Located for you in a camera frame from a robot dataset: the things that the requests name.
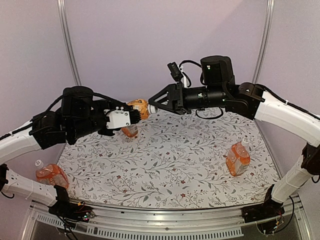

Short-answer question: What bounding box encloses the yellow dark-label bottle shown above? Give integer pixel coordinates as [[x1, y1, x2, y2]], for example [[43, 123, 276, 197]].
[[127, 98, 158, 120]]

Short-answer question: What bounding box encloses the orange bottle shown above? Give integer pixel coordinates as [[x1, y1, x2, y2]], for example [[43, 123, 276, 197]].
[[35, 159, 69, 189], [121, 125, 139, 138], [225, 137, 251, 177]]

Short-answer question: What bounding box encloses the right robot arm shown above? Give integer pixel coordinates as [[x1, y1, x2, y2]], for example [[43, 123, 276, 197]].
[[148, 55, 320, 223]]

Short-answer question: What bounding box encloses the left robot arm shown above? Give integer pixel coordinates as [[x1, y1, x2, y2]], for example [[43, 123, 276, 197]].
[[0, 86, 133, 217]]

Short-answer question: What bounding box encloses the floral tablecloth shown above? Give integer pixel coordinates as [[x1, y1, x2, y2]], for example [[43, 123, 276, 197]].
[[58, 108, 279, 209]]

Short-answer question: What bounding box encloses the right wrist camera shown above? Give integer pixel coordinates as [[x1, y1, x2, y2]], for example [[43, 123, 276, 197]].
[[167, 62, 189, 88]]

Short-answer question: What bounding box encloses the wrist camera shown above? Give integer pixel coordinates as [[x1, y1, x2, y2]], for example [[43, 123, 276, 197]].
[[167, 62, 189, 88], [104, 107, 141, 129]]

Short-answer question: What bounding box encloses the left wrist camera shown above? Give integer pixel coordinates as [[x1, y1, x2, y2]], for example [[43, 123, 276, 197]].
[[104, 107, 141, 129]]

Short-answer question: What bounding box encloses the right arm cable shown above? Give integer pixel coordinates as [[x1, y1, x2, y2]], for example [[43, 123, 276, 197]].
[[178, 59, 202, 83]]

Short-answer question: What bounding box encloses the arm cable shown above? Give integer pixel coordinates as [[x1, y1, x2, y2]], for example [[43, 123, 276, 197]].
[[178, 59, 202, 83], [44, 92, 128, 118]]

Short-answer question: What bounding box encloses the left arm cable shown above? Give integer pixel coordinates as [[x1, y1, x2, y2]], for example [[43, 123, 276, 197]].
[[44, 92, 128, 118]]

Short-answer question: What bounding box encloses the right metal frame post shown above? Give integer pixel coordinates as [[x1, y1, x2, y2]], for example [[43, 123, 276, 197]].
[[252, 0, 275, 84]]

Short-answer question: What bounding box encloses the metal frame post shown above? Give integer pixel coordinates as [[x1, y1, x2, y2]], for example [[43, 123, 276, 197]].
[[56, 0, 82, 86], [252, 0, 275, 84]]

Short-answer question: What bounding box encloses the left metal frame post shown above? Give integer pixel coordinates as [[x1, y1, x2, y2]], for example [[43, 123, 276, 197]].
[[56, 0, 82, 86]]

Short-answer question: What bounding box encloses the aluminium front rail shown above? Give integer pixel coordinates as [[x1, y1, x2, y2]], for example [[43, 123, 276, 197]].
[[21, 195, 315, 240]]

